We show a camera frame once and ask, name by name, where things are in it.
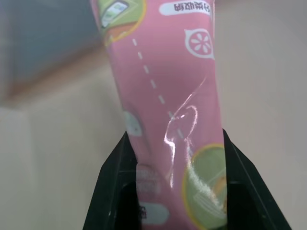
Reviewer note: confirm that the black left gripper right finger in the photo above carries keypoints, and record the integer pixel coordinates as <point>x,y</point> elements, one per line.
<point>249,196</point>

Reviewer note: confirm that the pink printed snack packet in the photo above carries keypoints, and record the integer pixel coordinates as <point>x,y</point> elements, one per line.
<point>168,83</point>

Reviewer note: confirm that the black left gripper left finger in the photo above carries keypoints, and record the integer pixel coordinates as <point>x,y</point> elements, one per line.
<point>112,191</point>

